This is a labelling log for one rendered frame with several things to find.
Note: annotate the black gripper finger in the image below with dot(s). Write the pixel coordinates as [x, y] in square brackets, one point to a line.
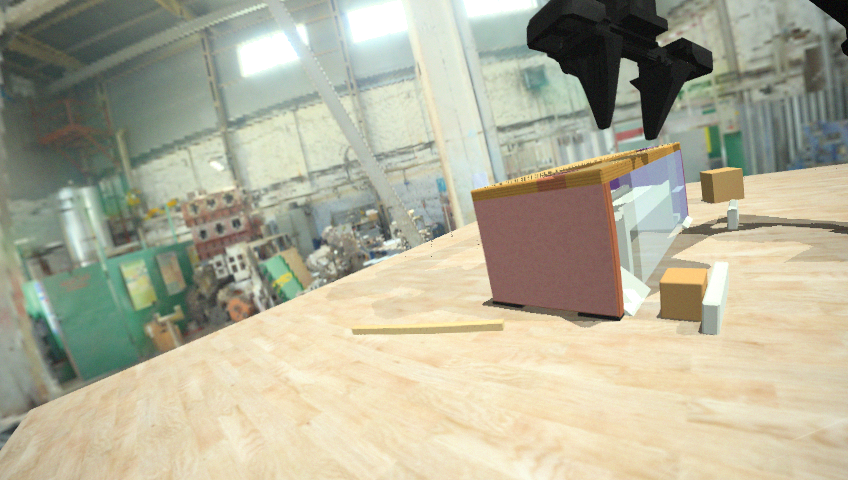
[659, 90]
[595, 58]

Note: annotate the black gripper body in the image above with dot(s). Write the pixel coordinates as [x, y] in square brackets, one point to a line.
[635, 20]

